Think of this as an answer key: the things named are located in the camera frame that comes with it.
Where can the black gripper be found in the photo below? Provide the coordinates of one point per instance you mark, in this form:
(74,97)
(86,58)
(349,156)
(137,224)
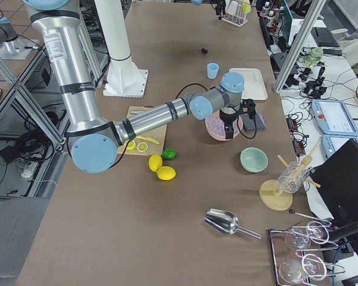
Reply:
(221,6)
(228,117)

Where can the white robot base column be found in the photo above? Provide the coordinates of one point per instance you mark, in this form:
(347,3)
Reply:
(124,78)

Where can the pink bowl of ice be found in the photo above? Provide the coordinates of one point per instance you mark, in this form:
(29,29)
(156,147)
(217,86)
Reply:
(215,127)

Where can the light blue plastic cup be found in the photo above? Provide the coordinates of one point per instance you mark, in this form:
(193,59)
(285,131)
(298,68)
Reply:
(212,70)

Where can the clear textured glass cup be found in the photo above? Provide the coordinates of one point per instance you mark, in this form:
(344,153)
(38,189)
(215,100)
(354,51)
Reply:
(293,177)

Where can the wooden cup stand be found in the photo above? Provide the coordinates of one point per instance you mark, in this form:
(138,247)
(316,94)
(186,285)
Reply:
(273,197)

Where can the steel ice scoop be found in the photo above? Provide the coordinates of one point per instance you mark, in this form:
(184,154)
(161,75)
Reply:
(226,223)

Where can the white rack with pastel cups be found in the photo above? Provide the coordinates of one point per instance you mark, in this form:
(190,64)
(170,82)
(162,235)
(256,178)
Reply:
(236,12)

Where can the grey folded cloth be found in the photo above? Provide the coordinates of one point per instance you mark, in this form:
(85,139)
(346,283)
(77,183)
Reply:
(248,124)

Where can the mint green bowl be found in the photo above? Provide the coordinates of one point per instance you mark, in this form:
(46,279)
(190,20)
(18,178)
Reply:
(253,159)

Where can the cream rabbit tray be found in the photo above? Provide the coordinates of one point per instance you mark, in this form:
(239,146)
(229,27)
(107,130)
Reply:
(254,85)

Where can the green lime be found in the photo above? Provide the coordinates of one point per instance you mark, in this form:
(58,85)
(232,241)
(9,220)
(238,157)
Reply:
(169,154)

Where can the yellow lemon lower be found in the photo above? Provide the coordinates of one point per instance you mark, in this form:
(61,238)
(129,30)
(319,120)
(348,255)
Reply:
(166,173)

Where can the yellow lemon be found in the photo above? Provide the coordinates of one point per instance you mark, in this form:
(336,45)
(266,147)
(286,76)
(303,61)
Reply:
(155,162)
(166,173)

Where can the yellow plastic knife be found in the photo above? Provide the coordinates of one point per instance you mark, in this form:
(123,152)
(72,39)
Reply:
(148,139)

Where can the yellow lemon upper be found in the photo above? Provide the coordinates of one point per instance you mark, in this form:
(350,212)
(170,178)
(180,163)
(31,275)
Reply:
(155,162)

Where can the wooden cutting board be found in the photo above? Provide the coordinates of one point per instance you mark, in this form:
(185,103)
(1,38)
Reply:
(148,143)

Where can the lemon slice on board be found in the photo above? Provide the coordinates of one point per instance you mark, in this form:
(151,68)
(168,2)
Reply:
(130,145)

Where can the bar spoon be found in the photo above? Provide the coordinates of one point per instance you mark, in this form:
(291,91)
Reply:
(293,212)

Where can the lower teach pendant tablet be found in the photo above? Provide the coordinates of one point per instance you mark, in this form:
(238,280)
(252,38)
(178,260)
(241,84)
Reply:
(332,143)

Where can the teach pendant tablet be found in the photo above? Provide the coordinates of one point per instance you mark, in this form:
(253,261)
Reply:
(333,118)
(332,143)

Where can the upper teach pendant tablet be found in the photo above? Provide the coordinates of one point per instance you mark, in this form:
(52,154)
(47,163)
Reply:
(333,118)

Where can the black monitor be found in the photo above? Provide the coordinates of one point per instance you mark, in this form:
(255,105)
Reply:
(338,179)

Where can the upper wine glass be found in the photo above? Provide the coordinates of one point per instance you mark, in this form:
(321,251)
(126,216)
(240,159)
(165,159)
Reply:
(301,237)

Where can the lower wine glass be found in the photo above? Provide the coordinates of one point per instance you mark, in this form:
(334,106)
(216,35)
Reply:
(309,269)

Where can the aluminium frame post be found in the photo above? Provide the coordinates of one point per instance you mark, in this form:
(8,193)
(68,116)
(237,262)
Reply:
(302,35)

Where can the wire wine glass rack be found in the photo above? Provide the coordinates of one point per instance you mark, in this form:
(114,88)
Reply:
(280,253)

